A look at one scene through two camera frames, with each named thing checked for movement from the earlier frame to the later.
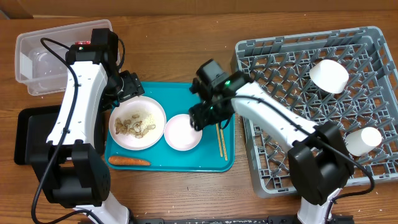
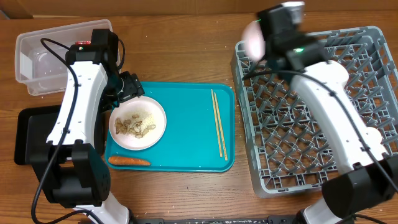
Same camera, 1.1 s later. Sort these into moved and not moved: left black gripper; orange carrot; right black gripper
Moved: right black gripper
Not moved: left black gripper; orange carrot
